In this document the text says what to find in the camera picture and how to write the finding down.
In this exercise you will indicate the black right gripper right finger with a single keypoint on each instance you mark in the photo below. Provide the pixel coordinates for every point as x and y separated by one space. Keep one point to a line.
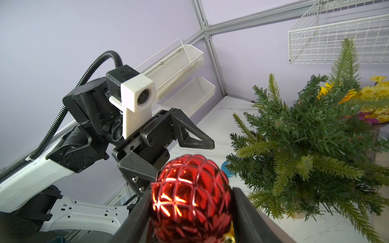
252 226

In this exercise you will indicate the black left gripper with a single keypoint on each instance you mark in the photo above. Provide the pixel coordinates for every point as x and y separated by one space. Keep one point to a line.
144 152

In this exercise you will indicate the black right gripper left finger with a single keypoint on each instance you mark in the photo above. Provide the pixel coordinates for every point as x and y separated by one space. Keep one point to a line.
137 228

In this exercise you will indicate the red lattice ball ornament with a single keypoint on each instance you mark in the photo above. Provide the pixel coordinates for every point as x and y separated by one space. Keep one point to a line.
191 201

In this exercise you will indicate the matte gold ball ornament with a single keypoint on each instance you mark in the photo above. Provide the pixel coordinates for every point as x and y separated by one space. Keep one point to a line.
230 236

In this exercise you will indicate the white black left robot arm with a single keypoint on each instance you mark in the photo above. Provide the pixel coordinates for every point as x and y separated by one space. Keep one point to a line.
108 110

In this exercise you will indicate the small green christmas tree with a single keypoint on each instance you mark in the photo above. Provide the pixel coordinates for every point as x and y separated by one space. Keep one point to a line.
296 159

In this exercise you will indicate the blue yellow toy rake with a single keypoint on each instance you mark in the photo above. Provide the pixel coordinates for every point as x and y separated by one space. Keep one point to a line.
228 172

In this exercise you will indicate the glass flower vase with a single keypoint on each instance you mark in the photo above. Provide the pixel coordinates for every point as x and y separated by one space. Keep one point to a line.
371 154

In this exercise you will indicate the yellow purple flower bouquet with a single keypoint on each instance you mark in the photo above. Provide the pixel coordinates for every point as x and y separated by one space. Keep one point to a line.
369 114

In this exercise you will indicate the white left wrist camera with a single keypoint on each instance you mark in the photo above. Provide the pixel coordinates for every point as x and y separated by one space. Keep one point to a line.
133 94

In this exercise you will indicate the white mesh wall shelf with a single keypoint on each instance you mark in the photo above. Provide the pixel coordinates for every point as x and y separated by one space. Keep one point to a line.
173 70

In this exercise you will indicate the aluminium frame bars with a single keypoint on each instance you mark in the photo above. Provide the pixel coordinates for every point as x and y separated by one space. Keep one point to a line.
46 46

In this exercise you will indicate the white wire wall basket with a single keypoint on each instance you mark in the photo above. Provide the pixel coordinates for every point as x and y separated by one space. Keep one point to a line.
316 38

